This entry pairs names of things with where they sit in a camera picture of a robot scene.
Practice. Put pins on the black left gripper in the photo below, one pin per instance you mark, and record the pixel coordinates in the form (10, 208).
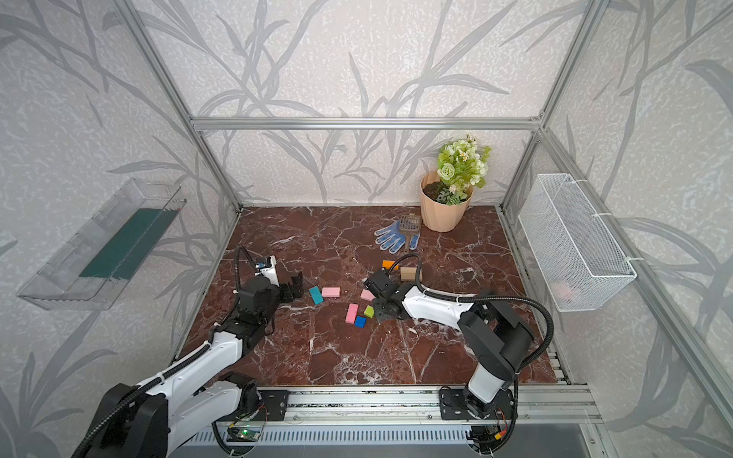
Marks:
(289, 288)

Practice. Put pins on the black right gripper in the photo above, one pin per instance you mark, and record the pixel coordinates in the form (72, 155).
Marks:
(377, 283)

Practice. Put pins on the natural wood block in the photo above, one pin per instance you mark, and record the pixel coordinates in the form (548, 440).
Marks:
(408, 274)

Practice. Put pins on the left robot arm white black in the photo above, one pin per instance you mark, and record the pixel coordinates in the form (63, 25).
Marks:
(157, 415)

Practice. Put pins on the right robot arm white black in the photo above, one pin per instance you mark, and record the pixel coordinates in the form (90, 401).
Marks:
(506, 334)

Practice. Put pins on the pink block middle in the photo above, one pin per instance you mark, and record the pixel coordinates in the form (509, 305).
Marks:
(366, 295)

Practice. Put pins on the pink block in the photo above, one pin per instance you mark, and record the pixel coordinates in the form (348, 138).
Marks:
(331, 292)
(352, 313)
(366, 295)

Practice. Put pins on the teal block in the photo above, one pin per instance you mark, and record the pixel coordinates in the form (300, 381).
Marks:
(316, 295)

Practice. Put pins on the orange block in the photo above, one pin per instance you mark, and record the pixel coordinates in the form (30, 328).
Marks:
(388, 264)

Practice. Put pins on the pink block left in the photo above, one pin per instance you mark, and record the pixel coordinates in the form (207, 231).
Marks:
(331, 292)

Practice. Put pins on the pink block lower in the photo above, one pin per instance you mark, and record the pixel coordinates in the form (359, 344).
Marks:
(352, 313)

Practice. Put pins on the blue dotted work glove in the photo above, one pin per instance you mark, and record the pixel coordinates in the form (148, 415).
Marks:
(393, 240)

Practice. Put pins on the grey slotted scoop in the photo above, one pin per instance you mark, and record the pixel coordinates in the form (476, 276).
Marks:
(410, 226)

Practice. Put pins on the beige flower pot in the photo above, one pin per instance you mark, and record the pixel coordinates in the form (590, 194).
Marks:
(437, 216)

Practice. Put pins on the green artificial plant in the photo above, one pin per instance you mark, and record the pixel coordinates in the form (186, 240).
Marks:
(462, 165)

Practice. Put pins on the green circuit board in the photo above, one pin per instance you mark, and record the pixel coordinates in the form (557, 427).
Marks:
(243, 434)

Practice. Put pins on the clear plastic tray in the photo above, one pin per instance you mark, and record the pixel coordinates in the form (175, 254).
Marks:
(92, 269)

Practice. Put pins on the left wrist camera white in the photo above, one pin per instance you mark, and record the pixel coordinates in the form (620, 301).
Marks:
(267, 267)

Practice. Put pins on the white wire basket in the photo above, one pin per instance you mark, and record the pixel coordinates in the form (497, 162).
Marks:
(581, 262)

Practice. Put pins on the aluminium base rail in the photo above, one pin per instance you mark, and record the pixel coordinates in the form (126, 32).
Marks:
(349, 405)

